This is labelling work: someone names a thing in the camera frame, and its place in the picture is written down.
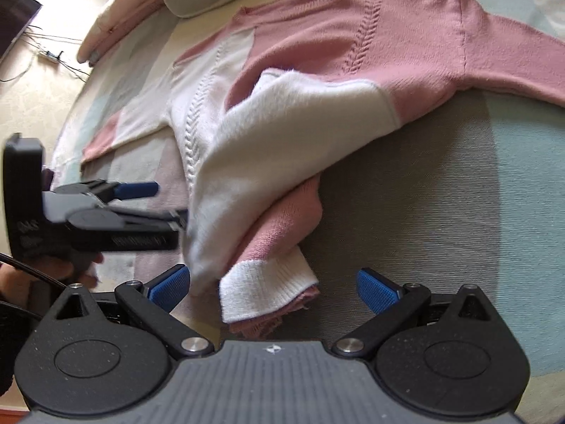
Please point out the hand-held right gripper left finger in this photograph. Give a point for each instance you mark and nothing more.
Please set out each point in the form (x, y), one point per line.
(170, 287)

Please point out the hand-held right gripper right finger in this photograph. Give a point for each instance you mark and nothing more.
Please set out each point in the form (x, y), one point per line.
(375, 289)

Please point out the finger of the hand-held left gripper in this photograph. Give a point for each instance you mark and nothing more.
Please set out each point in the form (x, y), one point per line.
(137, 190)
(154, 221)

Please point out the pink and white sweater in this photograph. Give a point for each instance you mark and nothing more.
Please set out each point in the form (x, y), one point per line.
(309, 119)

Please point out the person's left hand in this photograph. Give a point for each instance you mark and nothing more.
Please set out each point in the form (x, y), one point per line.
(66, 269)

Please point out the white power strip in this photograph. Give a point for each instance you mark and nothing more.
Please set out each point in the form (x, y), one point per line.
(48, 56)

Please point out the folded floral quilt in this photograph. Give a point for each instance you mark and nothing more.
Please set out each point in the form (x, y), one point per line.
(123, 13)

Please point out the black wall television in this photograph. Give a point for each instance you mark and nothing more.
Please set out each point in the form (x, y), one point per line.
(15, 17)

